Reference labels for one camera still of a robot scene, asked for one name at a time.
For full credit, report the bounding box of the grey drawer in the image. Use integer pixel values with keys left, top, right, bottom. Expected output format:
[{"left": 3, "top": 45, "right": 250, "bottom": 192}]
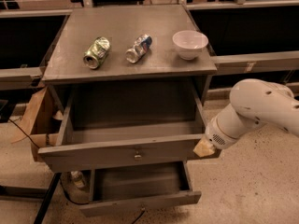
[
  {"left": 38, "top": 89, "right": 206, "bottom": 172},
  {"left": 80, "top": 161, "right": 201, "bottom": 217}
]

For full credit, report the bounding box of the grey wooden drawer cabinet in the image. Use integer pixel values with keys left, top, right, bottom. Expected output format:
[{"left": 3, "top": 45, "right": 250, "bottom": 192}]
[{"left": 41, "top": 4, "right": 218, "bottom": 203}]

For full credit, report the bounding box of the small plastic bottle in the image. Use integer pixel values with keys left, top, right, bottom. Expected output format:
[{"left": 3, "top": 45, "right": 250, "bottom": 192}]
[{"left": 70, "top": 171, "right": 86, "bottom": 189}]

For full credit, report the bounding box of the black cable on floor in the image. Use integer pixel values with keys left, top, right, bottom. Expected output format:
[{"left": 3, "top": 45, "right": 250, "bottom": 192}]
[{"left": 7, "top": 118, "right": 41, "bottom": 149}]

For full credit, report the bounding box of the black metal floor bar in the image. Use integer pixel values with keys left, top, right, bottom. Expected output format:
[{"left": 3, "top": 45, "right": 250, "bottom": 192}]
[{"left": 34, "top": 173, "right": 61, "bottom": 224}]

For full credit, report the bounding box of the grey bottom drawer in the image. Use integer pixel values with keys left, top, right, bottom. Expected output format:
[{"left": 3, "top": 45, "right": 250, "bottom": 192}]
[{"left": 80, "top": 161, "right": 201, "bottom": 217}]

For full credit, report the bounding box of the grey top drawer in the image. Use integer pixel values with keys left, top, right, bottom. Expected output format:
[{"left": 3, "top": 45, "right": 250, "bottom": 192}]
[{"left": 38, "top": 89, "right": 206, "bottom": 172}]

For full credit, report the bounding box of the crushed blue silver can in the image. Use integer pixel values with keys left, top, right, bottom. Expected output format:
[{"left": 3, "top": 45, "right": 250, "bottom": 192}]
[{"left": 125, "top": 34, "right": 152, "bottom": 63}]

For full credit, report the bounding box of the black cable under cabinet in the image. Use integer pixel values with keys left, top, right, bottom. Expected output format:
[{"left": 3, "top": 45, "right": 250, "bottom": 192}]
[{"left": 130, "top": 209, "right": 147, "bottom": 224}]

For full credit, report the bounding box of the white bowl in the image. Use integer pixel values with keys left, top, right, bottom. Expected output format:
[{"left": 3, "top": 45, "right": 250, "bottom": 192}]
[{"left": 172, "top": 30, "right": 208, "bottom": 60}]

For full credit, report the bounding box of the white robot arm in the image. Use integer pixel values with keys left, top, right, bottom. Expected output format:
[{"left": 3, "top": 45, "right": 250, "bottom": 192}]
[{"left": 193, "top": 79, "right": 299, "bottom": 158}]

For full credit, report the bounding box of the brown cardboard box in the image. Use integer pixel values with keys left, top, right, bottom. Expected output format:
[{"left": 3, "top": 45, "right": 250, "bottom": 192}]
[{"left": 10, "top": 88, "right": 61, "bottom": 162}]

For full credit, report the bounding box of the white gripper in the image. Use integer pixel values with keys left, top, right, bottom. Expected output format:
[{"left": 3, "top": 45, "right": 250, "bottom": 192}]
[{"left": 193, "top": 104, "right": 263, "bottom": 158}]

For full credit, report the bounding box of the crushed green soda can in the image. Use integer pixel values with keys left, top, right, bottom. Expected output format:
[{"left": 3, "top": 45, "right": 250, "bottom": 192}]
[{"left": 83, "top": 36, "right": 111, "bottom": 69}]

